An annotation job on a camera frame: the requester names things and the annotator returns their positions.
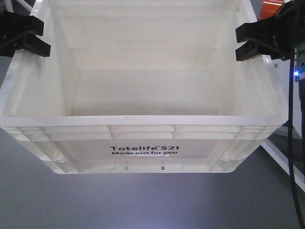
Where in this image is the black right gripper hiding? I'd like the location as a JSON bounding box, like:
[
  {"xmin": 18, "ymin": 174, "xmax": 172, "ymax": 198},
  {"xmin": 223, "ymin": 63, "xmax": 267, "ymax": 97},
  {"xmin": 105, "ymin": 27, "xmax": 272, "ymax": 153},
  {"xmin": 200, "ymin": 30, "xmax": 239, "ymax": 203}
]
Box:
[{"xmin": 235, "ymin": 0, "xmax": 305, "ymax": 61}]

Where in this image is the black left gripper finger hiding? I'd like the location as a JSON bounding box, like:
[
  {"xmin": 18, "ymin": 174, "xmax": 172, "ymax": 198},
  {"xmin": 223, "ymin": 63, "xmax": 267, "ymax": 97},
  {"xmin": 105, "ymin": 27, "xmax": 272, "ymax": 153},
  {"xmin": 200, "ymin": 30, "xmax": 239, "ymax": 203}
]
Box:
[
  {"xmin": 0, "ymin": 31, "xmax": 51, "ymax": 57},
  {"xmin": 0, "ymin": 10, "xmax": 44, "ymax": 36}
]

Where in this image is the white plastic Totelife crate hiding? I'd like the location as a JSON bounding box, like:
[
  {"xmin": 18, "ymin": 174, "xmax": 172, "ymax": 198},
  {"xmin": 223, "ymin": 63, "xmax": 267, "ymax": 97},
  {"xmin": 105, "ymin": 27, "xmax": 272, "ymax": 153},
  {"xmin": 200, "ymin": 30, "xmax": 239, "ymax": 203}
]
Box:
[{"xmin": 0, "ymin": 0, "xmax": 288, "ymax": 174}]

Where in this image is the orange object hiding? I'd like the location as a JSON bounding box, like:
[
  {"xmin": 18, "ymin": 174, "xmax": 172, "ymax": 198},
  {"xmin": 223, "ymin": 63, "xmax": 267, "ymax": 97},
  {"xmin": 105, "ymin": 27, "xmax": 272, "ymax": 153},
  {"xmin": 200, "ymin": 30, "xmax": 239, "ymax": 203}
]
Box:
[{"xmin": 257, "ymin": 0, "xmax": 285, "ymax": 21}]

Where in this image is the green circuit board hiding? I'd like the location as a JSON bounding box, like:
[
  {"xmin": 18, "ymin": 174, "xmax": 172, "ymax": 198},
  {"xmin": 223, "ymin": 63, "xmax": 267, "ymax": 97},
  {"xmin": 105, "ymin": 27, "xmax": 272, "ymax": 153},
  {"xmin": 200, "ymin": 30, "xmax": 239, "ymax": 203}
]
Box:
[{"xmin": 294, "ymin": 42, "xmax": 305, "ymax": 82}]

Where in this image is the black cable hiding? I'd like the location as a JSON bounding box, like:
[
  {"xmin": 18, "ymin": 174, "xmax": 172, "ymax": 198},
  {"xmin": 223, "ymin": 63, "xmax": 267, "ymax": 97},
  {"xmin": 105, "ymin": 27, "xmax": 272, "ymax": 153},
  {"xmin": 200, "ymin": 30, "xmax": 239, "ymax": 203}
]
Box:
[{"xmin": 286, "ymin": 45, "xmax": 305, "ymax": 229}]

